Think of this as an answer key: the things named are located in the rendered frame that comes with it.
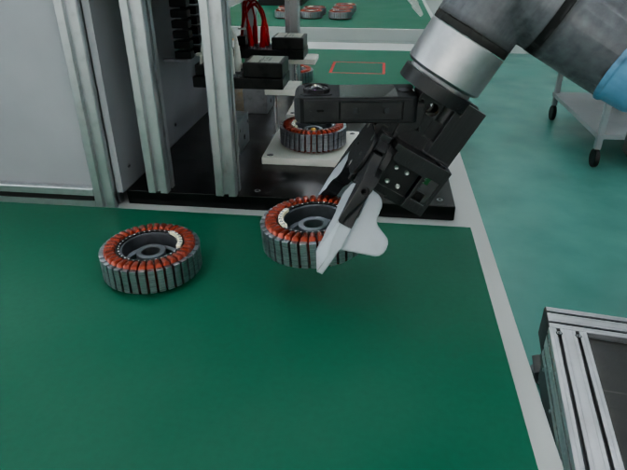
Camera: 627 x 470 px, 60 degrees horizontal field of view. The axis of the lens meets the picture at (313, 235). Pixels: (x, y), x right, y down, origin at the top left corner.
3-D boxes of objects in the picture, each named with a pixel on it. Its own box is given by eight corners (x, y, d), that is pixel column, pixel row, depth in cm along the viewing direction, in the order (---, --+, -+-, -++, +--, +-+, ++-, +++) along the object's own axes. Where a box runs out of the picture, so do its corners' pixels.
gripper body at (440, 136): (416, 224, 54) (494, 119, 49) (341, 184, 52) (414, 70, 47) (405, 191, 60) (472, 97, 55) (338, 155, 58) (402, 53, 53)
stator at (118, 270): (110, 308, 58) (104, 278, 56) (98, 257, 67) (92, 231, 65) (214, 283, 62) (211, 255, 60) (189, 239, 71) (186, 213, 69)
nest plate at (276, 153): (358, 137, 100) (359, 131, 100) (354, 168, 87) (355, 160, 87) (278, 134, 102) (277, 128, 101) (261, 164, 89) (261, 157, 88)
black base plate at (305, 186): (425, 100, 132) (426, 90, 131) (453, 220, 76) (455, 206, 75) (234, 93, 137) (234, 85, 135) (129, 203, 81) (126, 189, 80)
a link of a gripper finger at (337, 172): (352, 230, 66) (393, 195, 58) (309, 208, 64) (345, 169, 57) (357, 210, 67) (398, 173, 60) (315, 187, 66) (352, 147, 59)
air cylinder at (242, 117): (250, 140, 99) (248, 110, 96) (240, 155, 92) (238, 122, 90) (222, 139, 99) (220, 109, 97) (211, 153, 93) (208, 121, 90)
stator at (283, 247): (363, 218, 64) (362, 188, 62) (371, 269, 54) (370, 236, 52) (268, 224, 64) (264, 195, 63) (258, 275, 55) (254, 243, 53)
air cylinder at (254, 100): (274, 104, 120) (273, 78, 117) (268, 114, 114) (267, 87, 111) (251, 103, 121) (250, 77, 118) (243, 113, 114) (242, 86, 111)
